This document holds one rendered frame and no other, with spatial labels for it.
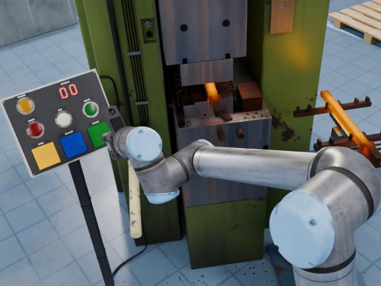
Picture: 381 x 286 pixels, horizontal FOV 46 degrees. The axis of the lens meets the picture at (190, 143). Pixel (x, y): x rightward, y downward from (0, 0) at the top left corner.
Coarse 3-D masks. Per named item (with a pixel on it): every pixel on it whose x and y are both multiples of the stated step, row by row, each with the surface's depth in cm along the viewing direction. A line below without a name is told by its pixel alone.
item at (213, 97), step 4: (208, 84) 182; (212, 84) 182; (208, 88) 179; (212, 88) 179; (208, 92) 180; (212, 92) 177; (216, 92) 176; (212, 96) 173; (216, 96) 173; (220, 96) 173; (212, 100) 171; (216, 100) 171; (220, 100) 174; (212, 104) 174; (216, 104) 169; (220, 104) 169; (216, 108) 167; (220, 108) 167; (216, 112) 169; (220, 112) 169; (216, 116) 168; (220, 116) 168
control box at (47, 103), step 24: (96, 72) 158; (24, 96) 148; (48, 96) 151; (72, 96) 155; (96, 96) 159; (24, 120) 149; (48, 120) 152; (72, 120) 155; (96, 120) 159; (24, 144) 149; (48, 168) 153
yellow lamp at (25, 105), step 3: (24, 99) 148; (21, 102) 148; (24, 102) 148; (27, 102) 148; (30, 102) 149; (21, 105) 148; (24, 105) 148; (27, 105) 148; (30, 105) 149; (21, 108) 148; (24, 108) 148; (27, 108) 148; (30, 108) 149; (24, 111) 148; (27, 111) 148
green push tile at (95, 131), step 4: (96, 124) 159; (100, 124) 159; (104, 124) 159; (88, 128) 157; (92, 128) 158; (96, 128) 158; (100, 128) 159; (104, 128) 160; (108, 128) 160; (88, 132) 157; (92, 132) 158; (96, 132) 158; (100, 132) 159; (104, 132) 160; (92, 136) 158; (96, 136) 158; (92, 140) 158; (96, 140) 158; (100, 140) 159; (96, 144) 159; (100, 144) 159
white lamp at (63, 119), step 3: (60, 114) 153; (63, 114) 154; (66, 114) 154; (57, 117) 153; (60, 117) 153; (63, 117) 154; (66, 117) 154; (69, 117) 154; (57, 120) 153; (60, 120) 153; (63, 120) 154; (66, 120) 154; (69, 120) 155; (60, 123) 153; (63, 123) 154; (66, 123) 154
